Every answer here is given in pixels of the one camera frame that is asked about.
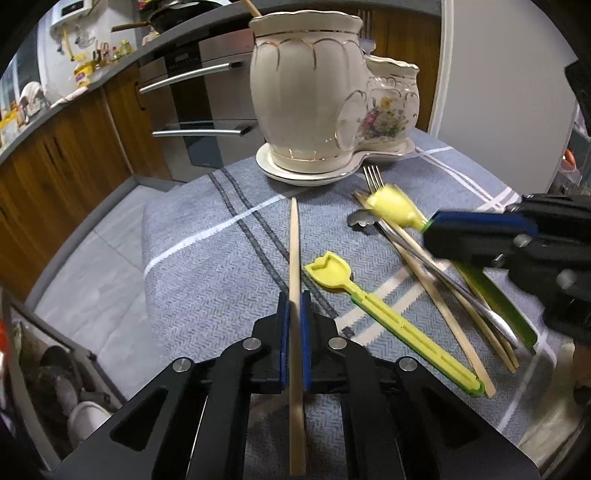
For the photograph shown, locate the white cloth bundle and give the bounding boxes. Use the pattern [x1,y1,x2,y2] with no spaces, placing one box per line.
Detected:
[18,80,50,121]

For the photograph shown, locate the row of condiment bottles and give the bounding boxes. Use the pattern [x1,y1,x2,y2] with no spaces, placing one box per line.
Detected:
[91,39,136,64]

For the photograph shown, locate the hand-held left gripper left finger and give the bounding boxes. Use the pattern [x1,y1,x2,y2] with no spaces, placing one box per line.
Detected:
[53,291,291,480]

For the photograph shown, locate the plastic storage shelf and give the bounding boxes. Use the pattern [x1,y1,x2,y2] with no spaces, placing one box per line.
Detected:
[551,102,591,195]

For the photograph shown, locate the cream ceramic utensil holder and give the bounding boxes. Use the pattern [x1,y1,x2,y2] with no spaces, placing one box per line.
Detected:
[248,10,421,186]

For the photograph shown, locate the yellow tulip-shaped plastic utensil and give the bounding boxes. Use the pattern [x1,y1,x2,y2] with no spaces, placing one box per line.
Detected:
[305,251,485,397]
[365,184,539,355]

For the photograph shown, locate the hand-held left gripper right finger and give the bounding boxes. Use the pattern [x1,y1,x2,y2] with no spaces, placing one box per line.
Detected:
[300,290,541,480]

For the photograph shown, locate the dark pot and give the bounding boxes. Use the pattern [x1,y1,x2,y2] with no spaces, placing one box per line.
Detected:
[38,345,85,417]

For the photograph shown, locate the metal spoon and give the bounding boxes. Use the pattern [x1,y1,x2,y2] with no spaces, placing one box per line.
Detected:
[347,209,509,333]

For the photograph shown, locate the grey striped tablecloth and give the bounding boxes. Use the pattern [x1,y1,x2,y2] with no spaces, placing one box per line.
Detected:
[142,127,583,480]

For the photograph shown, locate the yellow gas pipe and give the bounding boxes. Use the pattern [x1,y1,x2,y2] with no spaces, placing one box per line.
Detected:
[59,28,77,64]

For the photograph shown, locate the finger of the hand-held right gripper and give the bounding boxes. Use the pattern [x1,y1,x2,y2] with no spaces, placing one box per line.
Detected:
[433,210,539,241]
[422,232,509,269]

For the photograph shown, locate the pale dish rag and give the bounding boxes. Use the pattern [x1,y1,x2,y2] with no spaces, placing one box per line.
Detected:
[52,87,89,108]

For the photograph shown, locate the metal fork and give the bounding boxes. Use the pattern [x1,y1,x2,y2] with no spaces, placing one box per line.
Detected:
[363,165,520,349]

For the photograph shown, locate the stainless steel built-in oven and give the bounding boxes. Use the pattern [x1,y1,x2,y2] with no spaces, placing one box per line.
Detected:
[137,34,265,183]

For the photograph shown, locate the yellow food package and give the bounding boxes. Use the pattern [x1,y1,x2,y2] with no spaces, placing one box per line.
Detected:
[0,108,22,145]

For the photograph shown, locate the white water heater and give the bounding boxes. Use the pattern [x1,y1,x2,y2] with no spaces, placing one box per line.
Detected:
[48,0,99,36]

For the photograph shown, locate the white bowl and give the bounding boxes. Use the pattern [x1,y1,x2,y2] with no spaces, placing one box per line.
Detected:
[68,401,123,447]

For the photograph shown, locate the black wok with wooden handle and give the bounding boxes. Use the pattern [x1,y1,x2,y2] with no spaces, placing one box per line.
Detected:
[112,0,223,34]

